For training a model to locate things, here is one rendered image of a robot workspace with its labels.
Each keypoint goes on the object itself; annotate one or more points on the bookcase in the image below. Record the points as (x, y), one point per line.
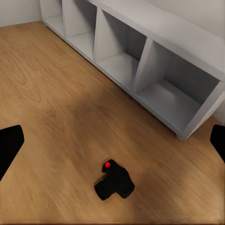
(99, 30)

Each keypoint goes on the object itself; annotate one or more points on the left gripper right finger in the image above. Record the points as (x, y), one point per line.
(217, 138)

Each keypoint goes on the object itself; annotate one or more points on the digital camera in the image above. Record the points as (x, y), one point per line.
(117, 181)

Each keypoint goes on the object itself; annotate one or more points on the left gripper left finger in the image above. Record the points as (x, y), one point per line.
(11, 140)

